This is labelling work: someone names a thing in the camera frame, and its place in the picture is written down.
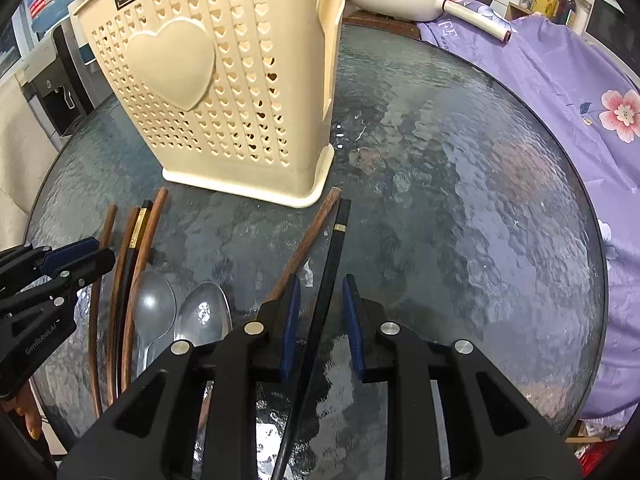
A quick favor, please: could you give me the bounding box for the purple floral cloth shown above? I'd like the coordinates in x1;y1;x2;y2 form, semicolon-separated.
418;13;639;422

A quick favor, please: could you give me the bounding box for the person left hand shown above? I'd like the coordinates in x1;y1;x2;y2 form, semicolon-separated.
1;382;42;441

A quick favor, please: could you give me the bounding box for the silver metal spoon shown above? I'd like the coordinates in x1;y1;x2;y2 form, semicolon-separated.
174;282;232;346

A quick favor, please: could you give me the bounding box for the beige plastic utensil holder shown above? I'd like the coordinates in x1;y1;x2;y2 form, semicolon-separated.
76;0;346;208

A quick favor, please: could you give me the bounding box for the round glass table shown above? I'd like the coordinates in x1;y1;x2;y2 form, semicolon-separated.
26;26;606;479

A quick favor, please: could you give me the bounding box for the white cooking pot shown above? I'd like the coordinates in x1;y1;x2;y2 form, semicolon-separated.
350;0;512;44

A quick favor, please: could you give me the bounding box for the white microwave oven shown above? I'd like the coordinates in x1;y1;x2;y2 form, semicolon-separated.
585;0;639;73

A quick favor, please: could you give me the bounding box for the white water dispenser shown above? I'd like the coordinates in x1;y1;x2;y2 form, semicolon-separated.
16;18;112;151

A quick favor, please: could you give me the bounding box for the black gold-banded chopstick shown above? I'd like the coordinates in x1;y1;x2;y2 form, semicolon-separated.
116;200;153;396
271;198;350;480

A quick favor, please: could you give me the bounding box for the dark sauce bottle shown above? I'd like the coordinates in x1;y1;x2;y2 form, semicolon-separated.
554;0;577;27

